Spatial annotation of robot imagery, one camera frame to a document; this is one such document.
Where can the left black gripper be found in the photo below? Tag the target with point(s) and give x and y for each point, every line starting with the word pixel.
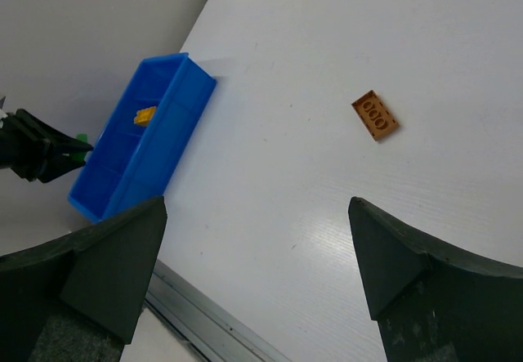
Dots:
pixel 26 142

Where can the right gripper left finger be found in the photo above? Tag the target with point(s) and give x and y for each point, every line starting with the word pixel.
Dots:
pixel 79 297

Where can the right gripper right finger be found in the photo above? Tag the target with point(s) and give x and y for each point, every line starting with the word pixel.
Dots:
pixel 432 300

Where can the green lego plate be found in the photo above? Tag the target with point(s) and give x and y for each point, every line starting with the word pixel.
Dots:
pixel 80 152

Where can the brown lego plate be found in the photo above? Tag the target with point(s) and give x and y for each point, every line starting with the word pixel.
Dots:
pixel 376 117

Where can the blue compartment bin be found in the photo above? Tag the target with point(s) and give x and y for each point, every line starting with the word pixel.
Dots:
pixel 129 163

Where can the aluminium frame rail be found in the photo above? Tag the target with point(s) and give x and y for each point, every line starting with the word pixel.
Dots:
pixel 211 331

